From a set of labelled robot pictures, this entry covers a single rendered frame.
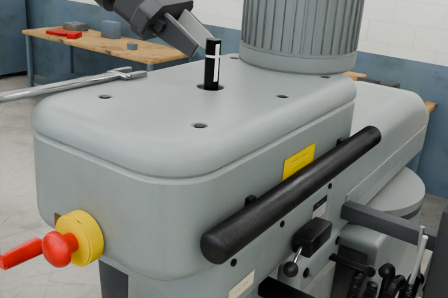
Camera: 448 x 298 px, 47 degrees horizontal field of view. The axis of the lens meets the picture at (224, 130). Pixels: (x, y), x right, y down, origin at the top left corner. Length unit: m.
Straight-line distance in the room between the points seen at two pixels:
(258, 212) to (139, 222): 0.13
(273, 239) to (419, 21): 4.30
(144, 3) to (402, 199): 0.79
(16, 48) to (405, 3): 5.50
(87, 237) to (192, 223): 0.12
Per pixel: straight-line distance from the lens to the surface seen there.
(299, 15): 0.81
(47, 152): 0.61
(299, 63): 0.81
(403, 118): 1.25
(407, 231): 0.96
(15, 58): 8.21
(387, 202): 1.21
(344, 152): 0.76
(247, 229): 0.54
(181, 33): 0.67
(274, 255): 0.74
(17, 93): 0.64
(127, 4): 0.69
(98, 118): 0.57
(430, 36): 4.92
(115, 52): 5.82
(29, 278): 3.62
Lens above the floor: 2.07
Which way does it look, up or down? 20 degrees down
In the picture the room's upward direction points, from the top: 4 degrees clockwise
